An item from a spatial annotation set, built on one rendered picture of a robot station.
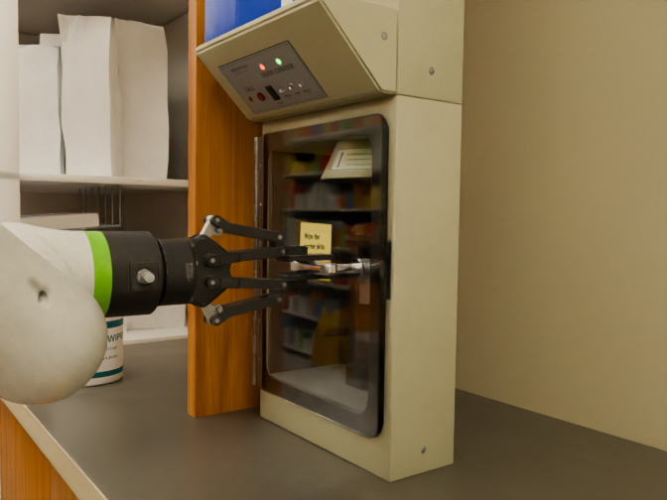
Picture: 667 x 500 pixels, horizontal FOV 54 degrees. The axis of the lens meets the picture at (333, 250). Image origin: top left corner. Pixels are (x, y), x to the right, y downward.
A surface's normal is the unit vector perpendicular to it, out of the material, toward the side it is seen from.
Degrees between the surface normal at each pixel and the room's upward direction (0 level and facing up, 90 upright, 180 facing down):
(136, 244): 41
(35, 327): 93
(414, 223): 90
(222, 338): 90
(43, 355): 101
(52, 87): 82
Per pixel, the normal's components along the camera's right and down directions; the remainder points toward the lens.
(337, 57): -0.58, 0.72
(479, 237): -0.81, 0.02
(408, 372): 0.59, 0.05
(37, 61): 0.48, -0.35
